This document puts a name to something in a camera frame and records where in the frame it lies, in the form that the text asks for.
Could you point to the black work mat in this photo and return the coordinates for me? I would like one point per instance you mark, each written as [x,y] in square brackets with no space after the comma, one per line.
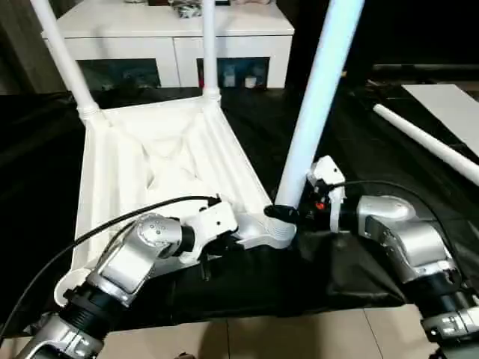
[280,284]

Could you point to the white cabinet with glass doors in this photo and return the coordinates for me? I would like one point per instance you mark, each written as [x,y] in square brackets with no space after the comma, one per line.
[131,33]

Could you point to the white plastic table leg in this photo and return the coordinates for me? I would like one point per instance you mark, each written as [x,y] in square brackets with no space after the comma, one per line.
[426,140]
[63,52]
[210,48]
[318,93]

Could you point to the small dark box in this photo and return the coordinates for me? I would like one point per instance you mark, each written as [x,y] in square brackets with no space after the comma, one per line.
[223,2]

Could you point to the white plastic table top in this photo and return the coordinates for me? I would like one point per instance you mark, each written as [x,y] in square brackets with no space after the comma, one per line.
[149,164]

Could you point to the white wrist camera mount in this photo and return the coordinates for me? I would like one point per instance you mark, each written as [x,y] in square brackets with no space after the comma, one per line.
[329,175]
[213,220]

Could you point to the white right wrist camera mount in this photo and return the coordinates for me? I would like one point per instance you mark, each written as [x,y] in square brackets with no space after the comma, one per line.
[329,175]

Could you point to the grey curtain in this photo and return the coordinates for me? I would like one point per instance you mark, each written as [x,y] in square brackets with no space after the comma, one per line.
[22,45]

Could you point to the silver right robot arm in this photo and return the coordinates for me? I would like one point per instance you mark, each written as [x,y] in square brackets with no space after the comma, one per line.
[411,243]

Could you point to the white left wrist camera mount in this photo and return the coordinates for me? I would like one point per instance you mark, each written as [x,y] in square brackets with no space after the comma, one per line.
[213,220]

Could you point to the white flat board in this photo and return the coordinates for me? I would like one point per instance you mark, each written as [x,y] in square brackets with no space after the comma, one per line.
[449,112]

